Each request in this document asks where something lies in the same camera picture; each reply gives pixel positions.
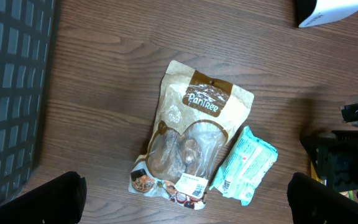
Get yellow liquid bottle silver cap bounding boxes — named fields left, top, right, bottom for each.
left=310, top=162, right=354, bottom=200

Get white barcode scanner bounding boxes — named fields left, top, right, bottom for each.
left=296, top=0, right=358, bottom=28

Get dark grey plastic basket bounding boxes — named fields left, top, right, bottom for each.
left=0, top=0, right=62, bottom=206

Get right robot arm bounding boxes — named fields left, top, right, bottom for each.
left=300, top=98, right=358, bottom=192

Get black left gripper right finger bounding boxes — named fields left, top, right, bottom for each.
left=287, top=172, right=358, bottom=224

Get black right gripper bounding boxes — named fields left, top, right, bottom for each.
left=300, top=103, right=358, bottom=192

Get teal tissue pack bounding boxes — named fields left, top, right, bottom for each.
left=210, top=126, right=278, bottom=206

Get brown snack wrapper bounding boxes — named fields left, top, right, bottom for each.
left=128, top=60, right=254, bottom=210

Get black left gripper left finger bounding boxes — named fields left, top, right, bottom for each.
left=0, top=171, right=87, bottom=224

